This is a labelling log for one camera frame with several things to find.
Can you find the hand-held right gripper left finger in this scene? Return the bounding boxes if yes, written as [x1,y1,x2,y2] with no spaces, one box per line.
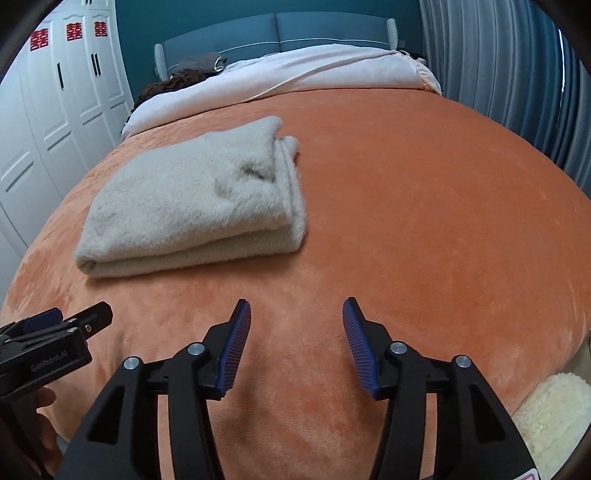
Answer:
[60,298,252,480]

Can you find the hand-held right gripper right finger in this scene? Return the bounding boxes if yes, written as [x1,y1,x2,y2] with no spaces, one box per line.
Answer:
[342,296,539,480]

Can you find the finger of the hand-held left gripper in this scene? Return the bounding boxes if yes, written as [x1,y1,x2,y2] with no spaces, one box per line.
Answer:
[16,308,64,334]
[62,301,114,343]

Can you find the beige knit sweater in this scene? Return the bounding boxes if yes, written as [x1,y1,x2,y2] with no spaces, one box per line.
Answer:
[75,115,308,278]

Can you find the person's left hand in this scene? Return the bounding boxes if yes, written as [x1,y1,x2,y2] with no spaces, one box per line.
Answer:
[28,387,65,462]

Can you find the orange plush blanket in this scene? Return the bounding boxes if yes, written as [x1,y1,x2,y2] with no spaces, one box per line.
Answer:
[0,88,591,480]

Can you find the white wardrobe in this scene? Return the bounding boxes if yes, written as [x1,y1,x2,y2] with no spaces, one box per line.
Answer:
[0,0,134,273]

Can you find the cream fluffy coat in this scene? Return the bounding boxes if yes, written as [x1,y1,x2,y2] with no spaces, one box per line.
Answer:
[512,373,591,472]

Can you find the dark brown garment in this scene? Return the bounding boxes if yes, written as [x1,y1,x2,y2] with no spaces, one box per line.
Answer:
[134,73,206,110]

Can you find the grey garment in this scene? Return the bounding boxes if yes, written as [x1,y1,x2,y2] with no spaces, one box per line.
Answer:
[170,53,228,78]

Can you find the white duvet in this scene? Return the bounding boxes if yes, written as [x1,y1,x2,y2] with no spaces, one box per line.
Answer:
[121,44,443,141]

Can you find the grey pleated curtain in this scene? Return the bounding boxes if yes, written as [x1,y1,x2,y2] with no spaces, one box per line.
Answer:
[418,0,591,204]

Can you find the blue upholstered headboard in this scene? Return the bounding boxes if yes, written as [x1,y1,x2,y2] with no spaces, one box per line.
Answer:
[154,12,398,81]

